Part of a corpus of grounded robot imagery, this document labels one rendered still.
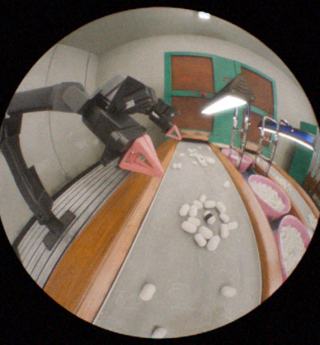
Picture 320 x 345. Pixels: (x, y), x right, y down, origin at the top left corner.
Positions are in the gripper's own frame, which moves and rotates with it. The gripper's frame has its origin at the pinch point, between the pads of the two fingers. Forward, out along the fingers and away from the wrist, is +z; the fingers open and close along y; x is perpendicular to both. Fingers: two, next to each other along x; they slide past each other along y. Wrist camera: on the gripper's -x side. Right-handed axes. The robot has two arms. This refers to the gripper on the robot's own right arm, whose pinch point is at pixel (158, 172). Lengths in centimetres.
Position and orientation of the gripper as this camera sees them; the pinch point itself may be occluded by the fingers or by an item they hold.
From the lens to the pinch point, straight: 18.7
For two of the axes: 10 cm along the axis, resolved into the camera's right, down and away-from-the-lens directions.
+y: 2.6, -4.8, 8.4
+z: 7.4, 6.6, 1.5
